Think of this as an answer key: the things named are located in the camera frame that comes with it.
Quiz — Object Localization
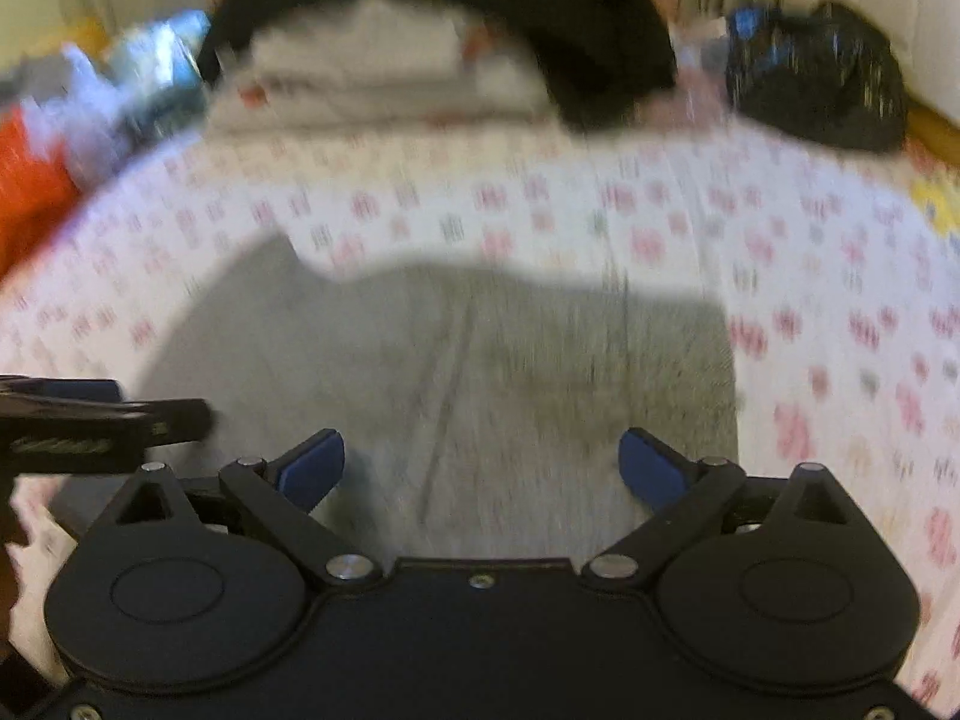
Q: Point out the teal bedding in clear bag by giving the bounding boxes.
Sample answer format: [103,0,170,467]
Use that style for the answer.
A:
[105,11,215,136]

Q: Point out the black plastic bag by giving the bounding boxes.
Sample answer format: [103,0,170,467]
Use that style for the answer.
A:
[726,1,912,152]

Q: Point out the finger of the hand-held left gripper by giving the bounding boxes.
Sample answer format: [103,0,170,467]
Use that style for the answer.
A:
[0,399,213,440]
[0,377,122,406]

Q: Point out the black jacket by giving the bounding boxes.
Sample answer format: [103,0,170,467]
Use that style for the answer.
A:
[196,0,680,132]

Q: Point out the orange plastic bag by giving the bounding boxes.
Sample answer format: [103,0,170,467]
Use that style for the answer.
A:
[0,109,83,278]

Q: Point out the clear plastic bag pink contents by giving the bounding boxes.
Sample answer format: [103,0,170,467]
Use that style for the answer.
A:
[667,15,732,113]

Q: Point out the white plastic bag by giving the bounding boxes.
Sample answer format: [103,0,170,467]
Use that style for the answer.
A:
[60,41,143,188]

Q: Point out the floral bed sheet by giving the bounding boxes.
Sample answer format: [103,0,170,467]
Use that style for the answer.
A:
[0,67,960,713]

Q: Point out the white folded quilt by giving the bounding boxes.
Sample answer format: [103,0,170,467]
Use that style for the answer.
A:
[206,0,560,132]

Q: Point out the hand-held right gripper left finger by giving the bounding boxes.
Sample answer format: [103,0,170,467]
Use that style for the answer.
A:
[112,429,380,587]

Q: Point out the grey pants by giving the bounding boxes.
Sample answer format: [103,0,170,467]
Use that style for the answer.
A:
[52,232,743,563]

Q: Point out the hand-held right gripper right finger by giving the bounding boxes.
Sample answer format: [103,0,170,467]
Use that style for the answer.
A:
[581,427,860,587]

